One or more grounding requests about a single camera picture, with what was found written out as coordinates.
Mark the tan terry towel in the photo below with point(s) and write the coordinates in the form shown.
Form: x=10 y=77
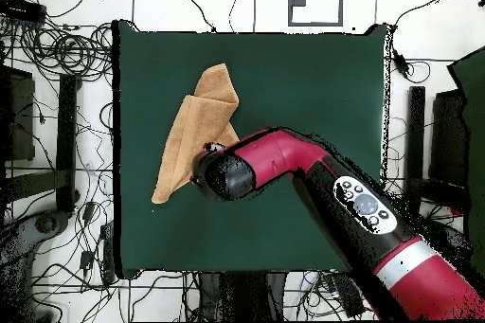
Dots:
x=197 y=122

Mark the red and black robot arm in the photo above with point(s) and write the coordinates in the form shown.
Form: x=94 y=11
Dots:
x=288 y=148

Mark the dark green table cloth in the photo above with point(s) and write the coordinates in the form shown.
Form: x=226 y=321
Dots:
x=303 y=73

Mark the black power adapter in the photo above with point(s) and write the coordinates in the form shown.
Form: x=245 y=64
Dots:
x=89 y=211
x=86 y=259

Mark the black metal stand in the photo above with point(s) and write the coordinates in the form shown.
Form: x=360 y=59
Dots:
x=242 y=296

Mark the long black power strip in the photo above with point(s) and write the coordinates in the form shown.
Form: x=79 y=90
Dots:
x=108 y=258

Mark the dark grey wheeled base leg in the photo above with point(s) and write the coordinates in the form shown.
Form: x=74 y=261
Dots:
x=47 y=223

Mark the black box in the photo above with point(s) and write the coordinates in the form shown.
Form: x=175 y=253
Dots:
x=447 y=137
x=21 y=118

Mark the green cloth of neighbouring table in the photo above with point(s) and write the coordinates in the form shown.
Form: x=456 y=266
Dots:
x=473 y=129

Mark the grey square floor frame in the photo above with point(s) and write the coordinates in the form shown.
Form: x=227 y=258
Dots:
x=314 y=23

